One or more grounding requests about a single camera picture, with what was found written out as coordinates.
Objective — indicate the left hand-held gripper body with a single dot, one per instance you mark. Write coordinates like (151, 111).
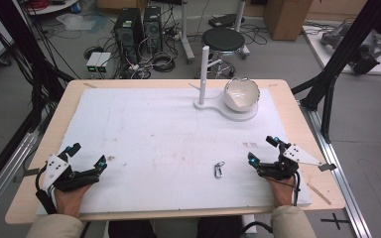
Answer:
(57, 169)

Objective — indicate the thin wooden stick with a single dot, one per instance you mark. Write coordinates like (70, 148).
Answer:
(319, 194)
(90, 85)

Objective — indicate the white table leg frame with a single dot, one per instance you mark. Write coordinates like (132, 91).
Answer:
(187, 31)

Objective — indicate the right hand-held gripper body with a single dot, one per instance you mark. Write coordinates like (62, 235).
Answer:
(297, 154)

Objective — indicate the white eggshell-shaped bowl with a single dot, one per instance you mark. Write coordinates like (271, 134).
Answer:
(241, 94)

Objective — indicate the white stand with post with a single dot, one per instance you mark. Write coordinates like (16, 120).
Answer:
(204, 79)

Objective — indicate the person's left hand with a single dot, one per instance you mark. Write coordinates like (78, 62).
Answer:
(70, 201)

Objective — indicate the white board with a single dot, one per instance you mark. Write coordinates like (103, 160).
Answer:
(350, 56)

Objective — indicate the small grey clip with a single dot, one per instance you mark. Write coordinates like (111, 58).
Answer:
(327, 167)

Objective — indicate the black metal frame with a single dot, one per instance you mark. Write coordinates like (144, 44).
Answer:
(340, 53)
(23, 49)

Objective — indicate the black computer tower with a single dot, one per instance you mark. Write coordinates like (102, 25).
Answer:
(152, 26)
(128, 29)

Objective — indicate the brown cardboard box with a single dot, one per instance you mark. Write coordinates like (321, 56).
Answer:
(287, 18)

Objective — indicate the white power supply box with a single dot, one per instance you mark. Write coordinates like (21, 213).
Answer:
(103, 62)
(93, 62)

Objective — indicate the person's right hand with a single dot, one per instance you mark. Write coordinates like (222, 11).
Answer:
(282, 191)

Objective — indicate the white foam mat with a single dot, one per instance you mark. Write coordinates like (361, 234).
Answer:
(165, 148)

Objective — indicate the black round stool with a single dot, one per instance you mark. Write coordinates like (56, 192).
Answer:
(223, 41)

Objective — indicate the grey black robot device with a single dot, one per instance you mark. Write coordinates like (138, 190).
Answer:
(360, 46)

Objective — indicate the aluminium rail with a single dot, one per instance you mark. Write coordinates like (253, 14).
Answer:
(337, 172)
(5, 175)

